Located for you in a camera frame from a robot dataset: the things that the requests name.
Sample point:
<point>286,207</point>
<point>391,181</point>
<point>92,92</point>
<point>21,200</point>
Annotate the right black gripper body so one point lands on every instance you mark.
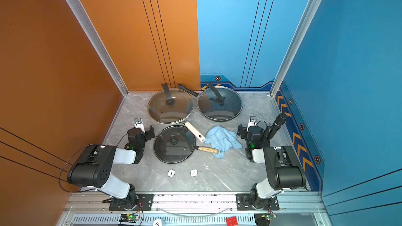
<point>243,131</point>

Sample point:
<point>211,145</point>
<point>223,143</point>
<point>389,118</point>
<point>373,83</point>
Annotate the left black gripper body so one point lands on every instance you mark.
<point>147,133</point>

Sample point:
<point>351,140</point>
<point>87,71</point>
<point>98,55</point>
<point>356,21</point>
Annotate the light blue microfibre cloth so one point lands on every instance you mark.
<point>223,140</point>

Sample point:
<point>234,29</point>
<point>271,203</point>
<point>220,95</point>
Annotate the large glass pot lid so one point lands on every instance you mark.
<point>170,106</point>

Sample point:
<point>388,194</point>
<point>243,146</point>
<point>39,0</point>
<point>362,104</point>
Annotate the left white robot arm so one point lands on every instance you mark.
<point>93,169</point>

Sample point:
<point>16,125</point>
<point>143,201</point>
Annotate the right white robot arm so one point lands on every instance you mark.
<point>282,165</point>

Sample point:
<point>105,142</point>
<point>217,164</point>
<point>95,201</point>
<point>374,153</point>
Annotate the glass lid on small pan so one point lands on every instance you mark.
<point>174,143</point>

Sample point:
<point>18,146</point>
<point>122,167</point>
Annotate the white round marker five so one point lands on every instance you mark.
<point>171,173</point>

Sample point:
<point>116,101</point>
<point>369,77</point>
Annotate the white round marker one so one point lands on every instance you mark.
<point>194,173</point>

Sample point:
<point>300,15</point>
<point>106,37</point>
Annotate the green circuit board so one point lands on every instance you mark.
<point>131,219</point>

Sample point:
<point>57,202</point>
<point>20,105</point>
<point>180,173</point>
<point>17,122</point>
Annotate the white round numbered tag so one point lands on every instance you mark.
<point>158,222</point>

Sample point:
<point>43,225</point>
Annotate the red perforated block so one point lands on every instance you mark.
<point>232,221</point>

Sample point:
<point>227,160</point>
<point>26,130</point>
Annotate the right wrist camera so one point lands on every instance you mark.
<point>252,122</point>

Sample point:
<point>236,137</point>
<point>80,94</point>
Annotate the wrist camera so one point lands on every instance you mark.
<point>252,122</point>
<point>139,124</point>

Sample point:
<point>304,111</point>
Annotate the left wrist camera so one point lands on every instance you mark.
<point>139,124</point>

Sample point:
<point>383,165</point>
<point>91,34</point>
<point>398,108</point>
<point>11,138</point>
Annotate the brown wok cream handle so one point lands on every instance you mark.
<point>180,132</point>

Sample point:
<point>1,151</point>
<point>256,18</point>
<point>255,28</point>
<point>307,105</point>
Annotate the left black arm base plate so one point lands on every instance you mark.
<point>141,202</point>

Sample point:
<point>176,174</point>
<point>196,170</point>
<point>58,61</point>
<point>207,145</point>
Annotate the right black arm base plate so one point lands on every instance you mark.
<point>247,202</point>

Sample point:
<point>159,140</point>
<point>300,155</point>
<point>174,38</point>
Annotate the small board with wires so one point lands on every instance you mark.
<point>269,216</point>

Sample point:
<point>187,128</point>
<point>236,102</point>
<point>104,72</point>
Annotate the aluminium front rail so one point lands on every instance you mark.
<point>202,203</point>

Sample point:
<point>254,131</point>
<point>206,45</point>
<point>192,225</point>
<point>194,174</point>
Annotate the left aluminium corner post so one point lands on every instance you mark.
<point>86,24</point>

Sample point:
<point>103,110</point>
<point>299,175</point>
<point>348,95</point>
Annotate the aluminium corner post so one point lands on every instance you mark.
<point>86,24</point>
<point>303,26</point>

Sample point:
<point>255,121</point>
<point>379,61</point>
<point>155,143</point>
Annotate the right aluminium corner post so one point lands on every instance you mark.
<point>303,26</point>

